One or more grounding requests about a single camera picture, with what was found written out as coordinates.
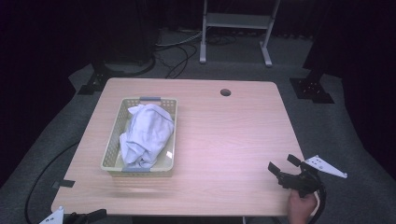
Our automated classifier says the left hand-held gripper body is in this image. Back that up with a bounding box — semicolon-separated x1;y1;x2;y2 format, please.
38;205;92;224

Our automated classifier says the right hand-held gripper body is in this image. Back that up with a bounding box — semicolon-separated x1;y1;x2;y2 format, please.
276;154;348;199

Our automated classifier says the yellow-green perforated plastic basket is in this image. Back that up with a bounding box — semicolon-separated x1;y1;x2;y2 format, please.
100;96;179;178

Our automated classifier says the white shirt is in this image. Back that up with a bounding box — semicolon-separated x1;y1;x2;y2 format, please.
119;103;176;170

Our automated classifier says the person's right hand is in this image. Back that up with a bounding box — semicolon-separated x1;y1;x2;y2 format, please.
287;189;318;224

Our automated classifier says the black tape strip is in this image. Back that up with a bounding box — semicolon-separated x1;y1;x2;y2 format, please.
50;179;77;189

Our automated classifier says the black stand base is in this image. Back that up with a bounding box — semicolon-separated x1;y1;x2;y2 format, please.
78;60;110;96
289;66;335;105

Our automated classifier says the grey metal stand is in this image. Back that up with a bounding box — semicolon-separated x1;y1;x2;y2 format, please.
199;0;281;68

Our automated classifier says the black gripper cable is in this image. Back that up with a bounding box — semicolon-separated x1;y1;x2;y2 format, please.
306;181;328;224

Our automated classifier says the thin black floor cable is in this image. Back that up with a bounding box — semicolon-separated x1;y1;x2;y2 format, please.
153;43;199;79

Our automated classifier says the thick black floor cable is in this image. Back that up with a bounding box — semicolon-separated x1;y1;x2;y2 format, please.
102;50;157;78

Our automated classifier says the white floor cable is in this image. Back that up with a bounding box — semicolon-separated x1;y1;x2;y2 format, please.
155;30;204;49

